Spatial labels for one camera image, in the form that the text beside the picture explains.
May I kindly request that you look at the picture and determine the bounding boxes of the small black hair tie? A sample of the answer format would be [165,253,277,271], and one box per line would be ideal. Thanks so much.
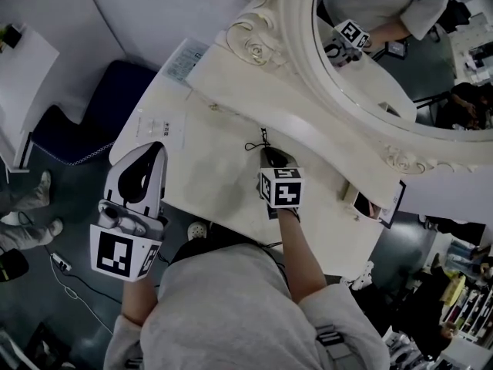
[244,126,273,153]

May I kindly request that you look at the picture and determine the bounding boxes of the white display shelf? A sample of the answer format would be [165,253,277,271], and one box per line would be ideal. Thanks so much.
[384,283,493,370]

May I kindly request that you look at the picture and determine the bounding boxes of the person's right forearm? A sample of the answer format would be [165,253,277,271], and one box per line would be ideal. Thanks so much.
[276,206,328,304]

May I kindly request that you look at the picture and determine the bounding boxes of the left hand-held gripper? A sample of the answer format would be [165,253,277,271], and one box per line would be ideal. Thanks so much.
[89,141,170,284]

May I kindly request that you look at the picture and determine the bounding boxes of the white dressing table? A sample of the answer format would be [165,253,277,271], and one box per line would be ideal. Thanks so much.
[109,29,404,281]

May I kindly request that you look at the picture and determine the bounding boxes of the black framed leaf picture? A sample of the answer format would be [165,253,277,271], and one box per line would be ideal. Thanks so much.
[379,179,407,230]

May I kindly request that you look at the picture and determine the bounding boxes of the person's left forearm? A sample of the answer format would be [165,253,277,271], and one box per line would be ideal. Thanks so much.
[121,275,161,325]

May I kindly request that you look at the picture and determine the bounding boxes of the person's left white shoe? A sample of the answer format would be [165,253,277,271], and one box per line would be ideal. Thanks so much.
[187,221,211,241]

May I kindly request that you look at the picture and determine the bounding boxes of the yellow green container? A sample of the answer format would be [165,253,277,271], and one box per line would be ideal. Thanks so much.
[442,274,469,304]

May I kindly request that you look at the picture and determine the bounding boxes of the white cabinet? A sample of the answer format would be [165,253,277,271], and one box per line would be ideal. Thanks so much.
[0,23,61,173]

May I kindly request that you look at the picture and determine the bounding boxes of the dark blue stool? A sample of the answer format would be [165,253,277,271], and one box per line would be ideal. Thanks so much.
[29,59,159,166]

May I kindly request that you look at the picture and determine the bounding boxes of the oval mirror with ornate frame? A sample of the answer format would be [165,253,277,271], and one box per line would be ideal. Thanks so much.
[225,0,493,177]

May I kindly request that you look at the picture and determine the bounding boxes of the white power strip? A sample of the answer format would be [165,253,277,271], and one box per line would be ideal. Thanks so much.
[49,251,73,272]

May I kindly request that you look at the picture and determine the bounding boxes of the white printed label sheet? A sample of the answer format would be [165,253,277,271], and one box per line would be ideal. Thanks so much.
[134,112,188,150]

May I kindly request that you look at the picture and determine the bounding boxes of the person's grey sweatshirt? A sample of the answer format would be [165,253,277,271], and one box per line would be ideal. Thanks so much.
[103,243,392,370]

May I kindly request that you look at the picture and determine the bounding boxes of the small cream white drawer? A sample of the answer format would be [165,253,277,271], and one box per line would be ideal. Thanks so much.
[340,181,386,223]

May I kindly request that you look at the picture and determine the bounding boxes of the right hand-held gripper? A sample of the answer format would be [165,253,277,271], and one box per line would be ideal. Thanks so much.
[256,146,306,221]

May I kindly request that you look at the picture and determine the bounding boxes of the person's black trousers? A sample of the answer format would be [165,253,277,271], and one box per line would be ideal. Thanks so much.
[169,224,280,265]

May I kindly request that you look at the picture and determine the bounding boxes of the plant in black pot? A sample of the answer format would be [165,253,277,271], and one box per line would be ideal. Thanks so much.
[0,23,24,52]

